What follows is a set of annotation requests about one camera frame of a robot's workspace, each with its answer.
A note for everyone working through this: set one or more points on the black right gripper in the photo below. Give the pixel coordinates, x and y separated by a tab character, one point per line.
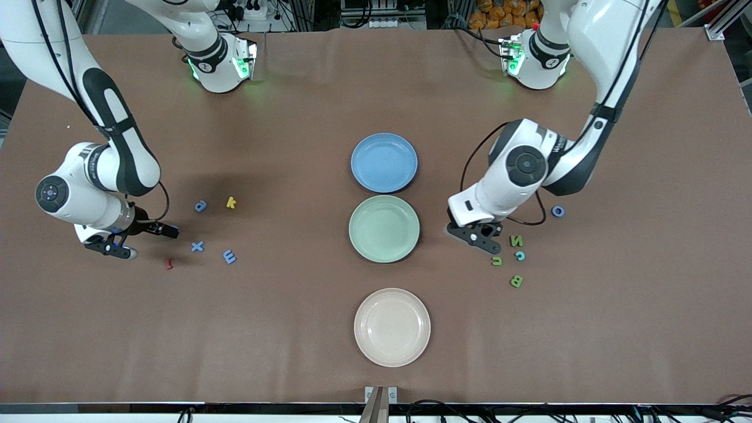
143	227

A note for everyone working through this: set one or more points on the blue letter X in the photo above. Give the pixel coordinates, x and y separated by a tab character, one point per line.
197	246

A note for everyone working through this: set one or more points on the blue letter a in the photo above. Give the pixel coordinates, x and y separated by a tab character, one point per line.
200	206

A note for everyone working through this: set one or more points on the blue letter E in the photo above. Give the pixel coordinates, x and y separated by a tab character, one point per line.
230	257

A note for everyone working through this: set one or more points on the green letter N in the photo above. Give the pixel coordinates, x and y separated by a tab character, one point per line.
516	240

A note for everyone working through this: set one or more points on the green letter B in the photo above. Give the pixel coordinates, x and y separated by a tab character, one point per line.
516	281

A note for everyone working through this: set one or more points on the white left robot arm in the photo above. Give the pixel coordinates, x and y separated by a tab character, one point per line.
599	35

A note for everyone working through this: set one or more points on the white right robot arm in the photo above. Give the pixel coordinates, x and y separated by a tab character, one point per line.
76	194

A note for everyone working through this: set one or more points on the brown table cover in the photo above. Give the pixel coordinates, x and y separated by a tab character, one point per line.
294	352

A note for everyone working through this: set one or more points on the green plate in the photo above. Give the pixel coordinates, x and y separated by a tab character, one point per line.
384	229

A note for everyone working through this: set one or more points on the blue plate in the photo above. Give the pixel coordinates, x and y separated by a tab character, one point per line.
384	163

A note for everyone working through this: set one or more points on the white power strip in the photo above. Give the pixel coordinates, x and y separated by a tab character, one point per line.
254	9

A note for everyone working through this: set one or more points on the beige plate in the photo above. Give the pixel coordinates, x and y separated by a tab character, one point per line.
392	327

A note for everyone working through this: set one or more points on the white socket strip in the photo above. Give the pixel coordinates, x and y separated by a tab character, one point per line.
382	24

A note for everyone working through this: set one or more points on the blue letter O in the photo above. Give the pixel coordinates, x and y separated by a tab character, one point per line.
553	212

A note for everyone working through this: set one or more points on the bag of oranges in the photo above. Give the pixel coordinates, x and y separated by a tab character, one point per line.
505	12

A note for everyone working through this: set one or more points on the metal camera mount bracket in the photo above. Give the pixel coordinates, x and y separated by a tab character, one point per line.
380	405

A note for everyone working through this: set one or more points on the aluminium frame post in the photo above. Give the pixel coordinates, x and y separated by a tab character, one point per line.
719	29

